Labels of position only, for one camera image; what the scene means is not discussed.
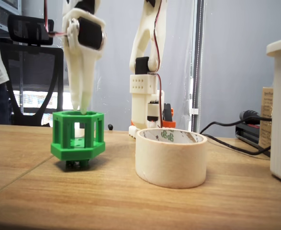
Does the green hexagonal printed component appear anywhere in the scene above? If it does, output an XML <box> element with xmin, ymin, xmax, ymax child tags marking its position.
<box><xmin>50</xmin><ymin>110</ymin><xmax>106</xmax><ymax>172</ymax></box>

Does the black mesh office chair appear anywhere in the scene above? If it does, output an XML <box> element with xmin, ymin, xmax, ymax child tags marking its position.
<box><xmin>0</xmin><ymin>13</ymin><xmax>70</xmax><ymax>127</ymax></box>

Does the orange and black table clamp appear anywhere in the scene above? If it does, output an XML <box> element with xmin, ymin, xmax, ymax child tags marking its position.
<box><xmin>162</xmin><ymin>103</ymin><xmax>177</xmax><ymax>129</ymax></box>

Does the grey metal pole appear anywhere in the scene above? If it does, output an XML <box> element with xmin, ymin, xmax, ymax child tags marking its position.
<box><xmin>193</xmin><ymin>0</ymin><xmax>206</xmax><ymax>134</ymax></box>

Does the beige masking tape roll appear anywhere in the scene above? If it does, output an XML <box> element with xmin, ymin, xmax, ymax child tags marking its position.
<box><xmin>135</xmin><ymin>128</ymin><xmax>208</xmax><ymax>189</ymax></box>

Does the black power plug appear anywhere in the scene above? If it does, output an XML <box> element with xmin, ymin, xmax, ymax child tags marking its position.
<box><xmin>239</xmin><ymin>109</ymin><xmax>272</xmax><ymax>125</ymax></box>

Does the black power supply box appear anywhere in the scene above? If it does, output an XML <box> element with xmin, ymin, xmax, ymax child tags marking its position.
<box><xmin>235</xmin><ymin>121</ymin><xmax>271</xmax><ymax>158</ymax></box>

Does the brown cardboard box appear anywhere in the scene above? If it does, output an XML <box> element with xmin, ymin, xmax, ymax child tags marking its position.
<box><xmin>259</xmin><ymin>86</ymin><xmax>274</xmax><ymax>147</ymax></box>

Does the gripper servo cable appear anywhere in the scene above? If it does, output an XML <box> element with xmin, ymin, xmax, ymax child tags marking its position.
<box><xmin>43</xmin><ymin>0</ymin><xmax>68</xmax><ymax>38</ymax></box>

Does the upper arm servo cable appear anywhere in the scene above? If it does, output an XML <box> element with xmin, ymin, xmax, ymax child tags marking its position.
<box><xmin>152</xmin><ymin>0</ymin><xmax>163</xmax><ymax>71</ymax></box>

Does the base servo cable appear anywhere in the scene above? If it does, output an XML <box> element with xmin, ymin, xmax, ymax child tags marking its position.
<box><xmin>154</xmin><ymin>72</ymin><xmax>164</xmax><ymax>128</ymax></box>

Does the black power cable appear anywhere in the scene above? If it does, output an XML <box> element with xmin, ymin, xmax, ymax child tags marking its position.
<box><xmin>199</xmin><ymin>120</ymin><xmax>242</xmax><ymax>135</ymax></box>
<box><xmin>202</xmin><ymin>134</ymin><xmax>272</xmax><ymax>156</ymax></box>

